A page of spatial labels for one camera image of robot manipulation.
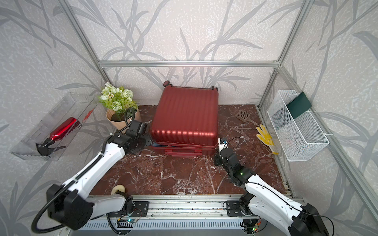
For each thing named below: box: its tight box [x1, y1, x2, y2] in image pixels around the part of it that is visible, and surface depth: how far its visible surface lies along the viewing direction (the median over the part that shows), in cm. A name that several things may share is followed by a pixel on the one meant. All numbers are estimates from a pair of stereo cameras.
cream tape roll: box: [110, 184, 126, 195], surface depth 80 cm
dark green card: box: [285, 91, 313, 120], surface depth 73 cm
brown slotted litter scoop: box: [235, 110, 260, 127], surface depth 114 cm
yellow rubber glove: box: [255, 124, 280, 155], surface depth 104 cm
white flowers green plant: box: [98, 82, 138, 113], surface depth 87 cm
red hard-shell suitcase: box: [150, 80, 219, 157], surface depth 85 cm
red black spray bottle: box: [34, 117, 81, 156], surface depth 64 cm
